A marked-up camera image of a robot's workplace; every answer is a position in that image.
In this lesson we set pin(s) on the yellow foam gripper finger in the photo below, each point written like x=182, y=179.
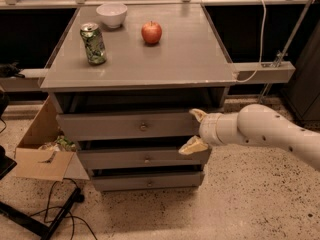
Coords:
x=198, y=114
x=193, y=145

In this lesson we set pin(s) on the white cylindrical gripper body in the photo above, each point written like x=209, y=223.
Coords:
x=208, y=129

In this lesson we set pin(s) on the grey top drawer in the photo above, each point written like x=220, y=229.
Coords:
x=106, y=126

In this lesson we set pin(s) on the grey drawer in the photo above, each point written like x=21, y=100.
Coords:
x=106, y=126
x=141, y=155
x=139, y=178

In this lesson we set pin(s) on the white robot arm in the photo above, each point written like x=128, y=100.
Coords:
x=254, y=125

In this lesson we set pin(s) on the grey drawer cabinet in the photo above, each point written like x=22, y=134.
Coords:
x=187, y=39

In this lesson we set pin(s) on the grey bottom drawer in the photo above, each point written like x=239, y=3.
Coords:
x=139, y=178

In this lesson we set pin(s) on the grey middle drawer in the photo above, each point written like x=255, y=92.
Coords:
x=141, y=155

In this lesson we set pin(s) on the dark cabinet at right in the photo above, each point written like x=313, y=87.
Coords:
x=303, y=91

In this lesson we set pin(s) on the red apple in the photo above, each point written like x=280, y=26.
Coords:
x=151, y=32

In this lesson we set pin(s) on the green soda can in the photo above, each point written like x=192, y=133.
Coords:
x=93, y=43

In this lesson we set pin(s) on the white ceramic bowl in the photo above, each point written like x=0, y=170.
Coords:
x=112, y=14

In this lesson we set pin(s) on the cardboard box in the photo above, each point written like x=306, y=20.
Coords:
x=39, y=156

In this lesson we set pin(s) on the black stand base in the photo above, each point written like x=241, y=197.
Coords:
x=36, y=227

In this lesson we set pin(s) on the black object at left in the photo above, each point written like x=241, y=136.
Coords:
x=8, y=70

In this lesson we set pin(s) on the grey horizontal rail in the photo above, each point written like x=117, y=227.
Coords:
x=263, y=71

